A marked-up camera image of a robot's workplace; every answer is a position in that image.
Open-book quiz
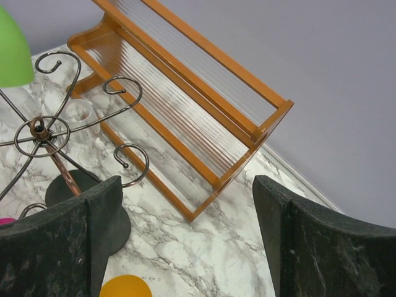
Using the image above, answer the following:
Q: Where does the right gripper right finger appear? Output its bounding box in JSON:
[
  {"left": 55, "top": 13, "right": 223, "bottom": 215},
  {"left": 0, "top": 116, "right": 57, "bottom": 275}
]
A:
[{"left": 252, "top": 175, "right": 395, "bottom": 296}]

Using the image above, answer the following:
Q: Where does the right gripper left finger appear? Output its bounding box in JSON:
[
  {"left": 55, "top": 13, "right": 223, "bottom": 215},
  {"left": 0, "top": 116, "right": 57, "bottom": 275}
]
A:
[{"left": 1, "top": 176, "right": 123, "bottom": 296}]

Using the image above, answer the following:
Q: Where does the green plastic wine glass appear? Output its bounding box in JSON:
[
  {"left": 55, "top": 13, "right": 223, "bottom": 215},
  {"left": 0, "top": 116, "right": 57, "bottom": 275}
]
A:
[{"left": 0, "top": 6, "right": 34, "bottom": 88}]

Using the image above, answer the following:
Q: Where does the orange plastic wine glass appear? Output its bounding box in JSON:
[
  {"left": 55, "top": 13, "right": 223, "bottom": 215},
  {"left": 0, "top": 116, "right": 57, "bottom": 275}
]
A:
[{"left": 99, "top": 275, "right": 153, "bottom": 297}]

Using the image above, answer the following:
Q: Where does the orange wooden dish rack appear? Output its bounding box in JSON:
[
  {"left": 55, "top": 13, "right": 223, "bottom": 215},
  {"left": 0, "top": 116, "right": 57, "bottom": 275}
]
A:
[{"left": 67, "top": 1, "right": 293, "bottom": 222}]

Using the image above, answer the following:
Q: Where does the left pink plastic goblet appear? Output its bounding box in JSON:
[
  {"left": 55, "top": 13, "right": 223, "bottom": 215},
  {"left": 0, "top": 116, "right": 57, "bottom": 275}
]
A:
[{"left": 0, "top": 217, "right": 15, "bottom": 225}]

